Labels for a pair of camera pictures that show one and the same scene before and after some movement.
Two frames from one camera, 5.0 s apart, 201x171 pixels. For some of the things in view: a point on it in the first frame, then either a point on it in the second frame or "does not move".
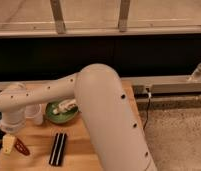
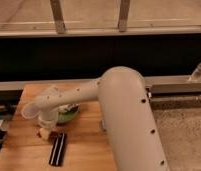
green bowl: x=61 y=117 does not move
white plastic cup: x=36 y=112 does not move
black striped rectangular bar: x=56 y=157 does not move
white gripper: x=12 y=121 → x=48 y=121
